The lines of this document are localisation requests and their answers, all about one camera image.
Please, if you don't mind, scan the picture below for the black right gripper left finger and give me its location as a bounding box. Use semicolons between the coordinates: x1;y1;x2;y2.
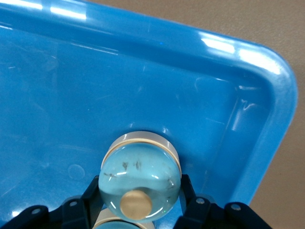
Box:
0;175;107;229

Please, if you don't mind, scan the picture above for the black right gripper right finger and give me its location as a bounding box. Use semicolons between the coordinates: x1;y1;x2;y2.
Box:
175;173;272;229

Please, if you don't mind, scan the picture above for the blue plastic tray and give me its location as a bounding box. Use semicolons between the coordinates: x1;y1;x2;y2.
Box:
0;0;298;229

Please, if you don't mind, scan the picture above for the scuffed blue call bell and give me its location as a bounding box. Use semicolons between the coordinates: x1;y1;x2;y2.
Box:
98;130;183;224

